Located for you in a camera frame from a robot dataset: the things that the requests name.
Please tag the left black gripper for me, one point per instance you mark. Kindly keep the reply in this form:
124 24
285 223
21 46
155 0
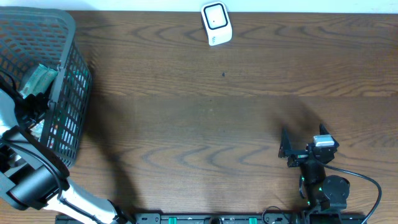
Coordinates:
38 104

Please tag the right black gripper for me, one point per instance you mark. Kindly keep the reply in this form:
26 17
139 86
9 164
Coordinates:
298 156

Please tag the mint green wipes packet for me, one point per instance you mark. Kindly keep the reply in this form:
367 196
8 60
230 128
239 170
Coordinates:
36 80

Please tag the green-lidded white jar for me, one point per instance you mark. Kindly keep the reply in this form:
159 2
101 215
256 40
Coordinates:
36 130

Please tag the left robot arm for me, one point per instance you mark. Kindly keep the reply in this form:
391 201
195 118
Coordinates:
43 181

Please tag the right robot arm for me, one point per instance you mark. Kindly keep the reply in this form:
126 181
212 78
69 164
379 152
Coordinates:
326 194

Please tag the white barcode scanner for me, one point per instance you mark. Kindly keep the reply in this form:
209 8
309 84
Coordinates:
216 22

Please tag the grey plastic mesh basket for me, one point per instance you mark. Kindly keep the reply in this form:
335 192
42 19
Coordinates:
32 36

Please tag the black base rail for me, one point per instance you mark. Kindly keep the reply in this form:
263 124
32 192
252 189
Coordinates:
270 217

